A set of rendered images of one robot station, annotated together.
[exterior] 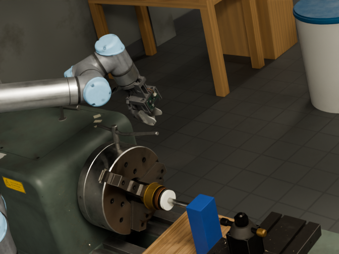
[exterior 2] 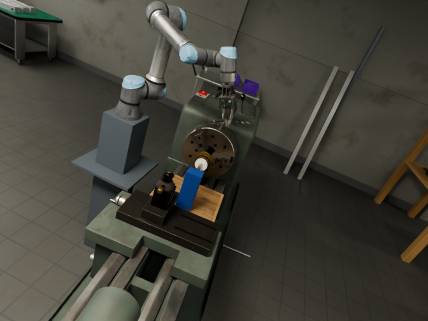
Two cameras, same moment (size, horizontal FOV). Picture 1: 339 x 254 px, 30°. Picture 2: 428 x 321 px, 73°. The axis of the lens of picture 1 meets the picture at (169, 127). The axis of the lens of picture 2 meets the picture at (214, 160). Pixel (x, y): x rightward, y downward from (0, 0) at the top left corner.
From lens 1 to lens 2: 1.42 m
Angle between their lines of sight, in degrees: 43
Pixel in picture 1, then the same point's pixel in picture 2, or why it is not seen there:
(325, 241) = (200, 258)
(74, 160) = (208, 118)
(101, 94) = (184, 55)
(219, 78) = (411, 249)
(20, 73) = (338, 155)
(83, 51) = (377, 178)
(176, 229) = (205, 191)
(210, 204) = (195, 177)
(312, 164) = not seen: outside the picture
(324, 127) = not seen: outside the picture
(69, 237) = (178, 144)
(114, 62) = (220, 60)
